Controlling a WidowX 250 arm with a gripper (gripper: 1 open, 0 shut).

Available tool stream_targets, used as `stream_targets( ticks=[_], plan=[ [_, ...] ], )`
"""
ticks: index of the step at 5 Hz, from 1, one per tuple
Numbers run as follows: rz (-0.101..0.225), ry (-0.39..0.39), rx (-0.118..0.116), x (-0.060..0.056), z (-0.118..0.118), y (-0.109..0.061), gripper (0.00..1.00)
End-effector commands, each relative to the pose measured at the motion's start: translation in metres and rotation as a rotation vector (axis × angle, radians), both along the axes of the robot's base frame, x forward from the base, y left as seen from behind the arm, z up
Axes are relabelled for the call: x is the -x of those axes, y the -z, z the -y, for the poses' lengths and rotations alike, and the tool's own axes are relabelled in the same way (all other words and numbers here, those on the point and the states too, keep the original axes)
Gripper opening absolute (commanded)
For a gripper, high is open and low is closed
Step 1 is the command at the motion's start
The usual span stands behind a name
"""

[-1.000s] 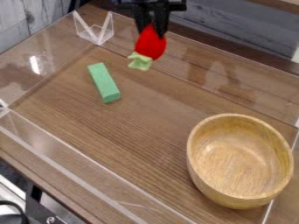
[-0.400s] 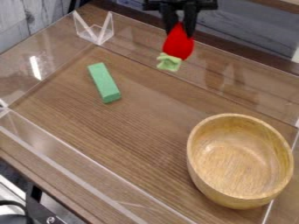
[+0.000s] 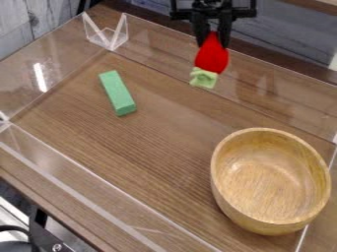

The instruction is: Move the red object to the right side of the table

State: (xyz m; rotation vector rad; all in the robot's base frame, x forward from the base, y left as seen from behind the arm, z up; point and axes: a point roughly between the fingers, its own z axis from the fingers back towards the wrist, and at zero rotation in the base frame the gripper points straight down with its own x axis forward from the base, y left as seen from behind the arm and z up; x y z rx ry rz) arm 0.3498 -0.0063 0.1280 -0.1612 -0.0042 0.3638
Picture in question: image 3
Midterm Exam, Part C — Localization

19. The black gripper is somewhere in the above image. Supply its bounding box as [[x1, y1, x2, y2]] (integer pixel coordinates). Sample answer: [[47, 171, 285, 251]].
[[170, 0, 257, 48]]

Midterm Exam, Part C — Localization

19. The red plush strawberry toy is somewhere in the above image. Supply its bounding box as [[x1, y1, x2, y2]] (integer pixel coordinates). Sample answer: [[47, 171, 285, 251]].
[[190, 31, 228, 89]]

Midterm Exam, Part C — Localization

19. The green foam block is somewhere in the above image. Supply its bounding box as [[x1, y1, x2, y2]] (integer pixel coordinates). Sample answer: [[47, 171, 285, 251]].
[[99, 70, 136, 116]]

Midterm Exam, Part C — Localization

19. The wooden bowl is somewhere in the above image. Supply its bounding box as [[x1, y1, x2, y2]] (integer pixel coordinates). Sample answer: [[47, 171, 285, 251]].
[[210, 127, 331, 236]]

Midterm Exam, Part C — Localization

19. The black table leg bracket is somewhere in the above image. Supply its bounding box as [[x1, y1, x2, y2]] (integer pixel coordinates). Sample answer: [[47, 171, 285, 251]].
[[29, 208, 75, 252]]

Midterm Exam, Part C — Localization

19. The black cable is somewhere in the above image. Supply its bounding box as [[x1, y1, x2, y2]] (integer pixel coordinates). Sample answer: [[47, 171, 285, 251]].
[[0, 224, 35, 252]]

